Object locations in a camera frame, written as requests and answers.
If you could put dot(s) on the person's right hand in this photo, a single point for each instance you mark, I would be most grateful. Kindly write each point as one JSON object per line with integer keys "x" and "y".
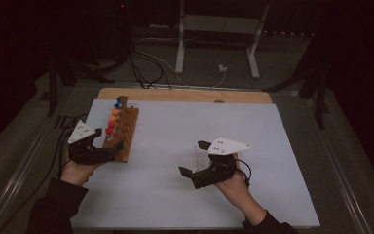
{"x": 237, "y": 190}

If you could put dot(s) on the orange capped test tube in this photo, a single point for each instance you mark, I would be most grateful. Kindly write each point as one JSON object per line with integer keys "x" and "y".
{"x": 112, "y": 118}
{"x": 115, "y": 111}

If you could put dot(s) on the white table mat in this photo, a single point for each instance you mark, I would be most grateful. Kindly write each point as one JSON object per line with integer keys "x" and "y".
{"x": 168, "y": 130}

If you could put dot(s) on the wooden test tube rack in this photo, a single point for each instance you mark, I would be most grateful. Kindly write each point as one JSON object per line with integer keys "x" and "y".
{"x": 128, "y": 126}

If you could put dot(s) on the red capped test tube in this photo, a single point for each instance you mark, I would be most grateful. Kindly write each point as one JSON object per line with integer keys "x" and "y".
{"x": 111, "y": 124}
{"x": 109, "y": 130}

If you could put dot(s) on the white metal stand frame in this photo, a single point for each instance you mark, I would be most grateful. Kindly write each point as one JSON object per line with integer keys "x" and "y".
{"x": 180, "y": 48}

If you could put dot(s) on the clear plastic tube rack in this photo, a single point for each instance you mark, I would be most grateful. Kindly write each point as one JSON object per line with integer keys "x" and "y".
{"x": 199, "y": 159}

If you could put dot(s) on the person's left hand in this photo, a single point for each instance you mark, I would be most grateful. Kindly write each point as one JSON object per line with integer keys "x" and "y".
{"x": 76, "y": 174}

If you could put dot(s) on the dark round table grommet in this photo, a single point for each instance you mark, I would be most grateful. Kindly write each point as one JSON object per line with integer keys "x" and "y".
{"x": 219, "y": 101}

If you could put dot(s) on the black stand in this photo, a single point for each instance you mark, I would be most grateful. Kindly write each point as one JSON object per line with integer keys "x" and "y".
{"x": 52, "y": 91}
{"x": 320, "y": 104}

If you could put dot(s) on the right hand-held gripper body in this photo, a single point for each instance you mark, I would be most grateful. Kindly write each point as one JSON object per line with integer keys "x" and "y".
{"x": 225, "y": 147}

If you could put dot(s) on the black floor bracket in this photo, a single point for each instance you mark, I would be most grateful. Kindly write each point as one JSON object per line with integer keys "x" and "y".
{"x": 65, "y": 122}

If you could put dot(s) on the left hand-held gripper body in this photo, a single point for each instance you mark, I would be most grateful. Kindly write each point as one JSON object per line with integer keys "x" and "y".
{"x": 81, "y": 133}

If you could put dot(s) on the white plug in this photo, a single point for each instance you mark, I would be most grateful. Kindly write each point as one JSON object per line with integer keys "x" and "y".
{"x": 222, "y": 68}

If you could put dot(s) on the blue capped test tube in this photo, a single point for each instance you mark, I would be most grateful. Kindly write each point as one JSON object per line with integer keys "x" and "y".
{"x": 117, "y": 106}
{"x": 119, "y": 100}

